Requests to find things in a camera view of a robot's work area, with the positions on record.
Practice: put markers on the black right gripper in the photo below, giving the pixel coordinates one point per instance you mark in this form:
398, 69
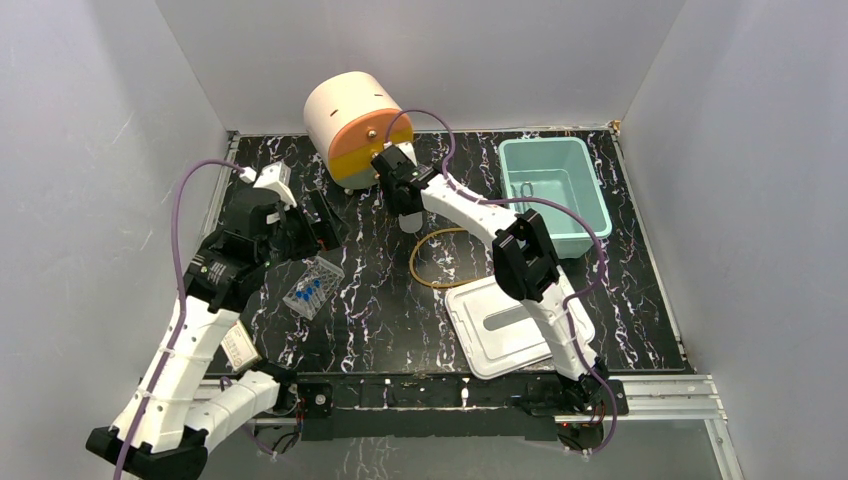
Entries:
393, 203

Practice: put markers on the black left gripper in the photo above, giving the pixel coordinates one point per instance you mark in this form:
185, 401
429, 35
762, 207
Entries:
308, 221

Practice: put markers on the white squeeze bottle red cap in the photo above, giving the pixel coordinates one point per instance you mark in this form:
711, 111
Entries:
411, 223

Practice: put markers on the white bin lid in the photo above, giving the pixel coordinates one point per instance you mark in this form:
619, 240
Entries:
499, 334

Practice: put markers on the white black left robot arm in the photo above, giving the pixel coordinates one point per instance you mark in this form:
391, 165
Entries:
162, 433

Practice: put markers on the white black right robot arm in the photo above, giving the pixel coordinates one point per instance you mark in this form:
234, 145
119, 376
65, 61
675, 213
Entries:
526, 266

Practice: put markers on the clear test tube rack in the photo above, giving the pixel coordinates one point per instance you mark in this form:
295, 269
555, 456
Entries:
330, 276

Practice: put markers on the round cabinet with coloured drawers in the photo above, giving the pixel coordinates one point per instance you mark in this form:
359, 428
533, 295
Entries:
348, 117

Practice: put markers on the white green small box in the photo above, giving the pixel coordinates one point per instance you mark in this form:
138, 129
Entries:
239, 349

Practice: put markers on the teal plastic bin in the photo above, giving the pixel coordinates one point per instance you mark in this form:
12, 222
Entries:
561, 171

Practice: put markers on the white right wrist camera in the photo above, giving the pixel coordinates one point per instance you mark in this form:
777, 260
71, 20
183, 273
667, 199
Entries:
407, 149

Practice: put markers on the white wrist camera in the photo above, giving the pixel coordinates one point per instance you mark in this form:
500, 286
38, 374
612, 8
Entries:
407, 149
274, 177

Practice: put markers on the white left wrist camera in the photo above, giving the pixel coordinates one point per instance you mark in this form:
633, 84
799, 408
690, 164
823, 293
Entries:
274, 177

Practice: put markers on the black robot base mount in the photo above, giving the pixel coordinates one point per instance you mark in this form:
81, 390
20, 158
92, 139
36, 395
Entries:
531, 405

